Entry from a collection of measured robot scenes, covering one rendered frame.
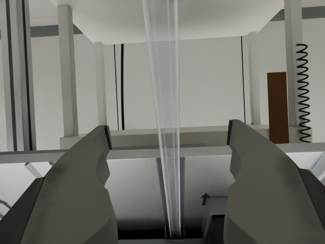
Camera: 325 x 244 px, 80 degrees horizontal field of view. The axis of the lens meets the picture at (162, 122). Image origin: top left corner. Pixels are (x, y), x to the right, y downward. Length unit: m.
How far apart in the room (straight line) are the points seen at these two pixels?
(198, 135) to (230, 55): 1.54
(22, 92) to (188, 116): 1.53
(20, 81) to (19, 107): 0.06
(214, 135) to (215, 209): 0.36
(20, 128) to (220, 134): 0.48
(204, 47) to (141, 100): 0.78
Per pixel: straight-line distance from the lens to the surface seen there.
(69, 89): 0.63
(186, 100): 1.88
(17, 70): 0.54
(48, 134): 2.22
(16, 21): 0.57
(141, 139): 0.55
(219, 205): 0.22
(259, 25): 0.92
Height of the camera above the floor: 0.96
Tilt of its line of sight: 1 degrees up
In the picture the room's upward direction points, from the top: 177 degrees clockwise
